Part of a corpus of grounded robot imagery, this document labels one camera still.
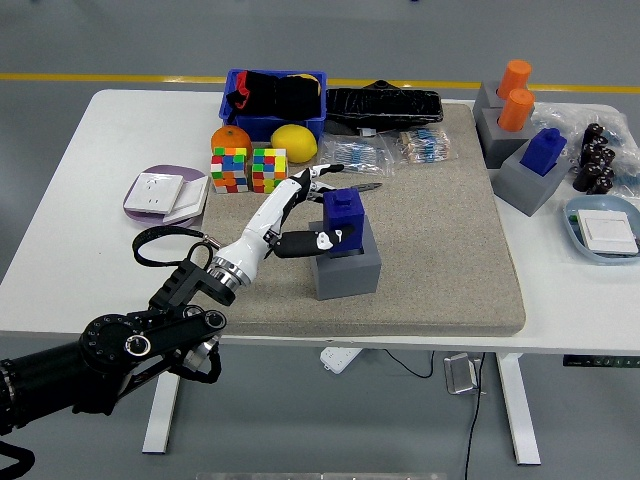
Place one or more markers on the grey seal holder block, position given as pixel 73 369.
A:
pixel 495 142
pixel 520 190
pixel 482 97
pixel 350 280

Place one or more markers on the grey-brown mat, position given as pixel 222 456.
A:
pixel 425 250

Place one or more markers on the yellow item in bin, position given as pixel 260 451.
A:
pixel 305 77

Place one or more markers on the blue square seal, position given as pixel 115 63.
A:
pixel 542 152
pixel 345 210

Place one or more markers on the black cloth with red trim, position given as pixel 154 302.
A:
pixel 280 97

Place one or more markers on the orange cylinder seal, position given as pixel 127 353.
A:
pixel 515 77
pixel 515 110

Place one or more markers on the yellow lemon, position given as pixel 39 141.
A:
pixel 295 142

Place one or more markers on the silver metal pedal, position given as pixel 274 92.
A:
pixel 462 375

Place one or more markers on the blue plastic bin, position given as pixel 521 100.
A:
pixel 270 127

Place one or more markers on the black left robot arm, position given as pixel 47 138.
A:
pixel 100 360

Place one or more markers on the clear bag of blue parts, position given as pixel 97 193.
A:
pixel 565 117

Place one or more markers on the white power strip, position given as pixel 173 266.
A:
pixel 337 359

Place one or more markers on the orange fruit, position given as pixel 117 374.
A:
pixel 230 137

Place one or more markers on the light blue tray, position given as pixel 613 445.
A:
pixel 600 202

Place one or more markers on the white wall socket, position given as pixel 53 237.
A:
pixel 152 192

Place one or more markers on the purple plate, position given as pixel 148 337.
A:
pixel 165 169

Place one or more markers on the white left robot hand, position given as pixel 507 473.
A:
pixel 265 220

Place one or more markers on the small white connector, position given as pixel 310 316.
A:
pixel 366 132

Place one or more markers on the colourful puzzle cube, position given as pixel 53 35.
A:
pixel 269 170
pixel 229 170

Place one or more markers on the white switch panel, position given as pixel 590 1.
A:
pixel 607 232
pixel 192 200

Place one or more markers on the black table control panel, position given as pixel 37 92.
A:
pixel 600 361

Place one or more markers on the black capacitor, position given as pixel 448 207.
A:
pixel 602 181
pixel 606 156
pixel 590 154
pixel 585 175
pixel 594 134

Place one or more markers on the white table leg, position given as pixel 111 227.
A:
pixel 162 415
pixel 517 410

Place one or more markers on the clear bag of resistors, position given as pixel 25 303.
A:
pixel 350 152
pixel 425 145

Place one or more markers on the black plastic-wrapped bar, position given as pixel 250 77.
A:
pixel 380 107

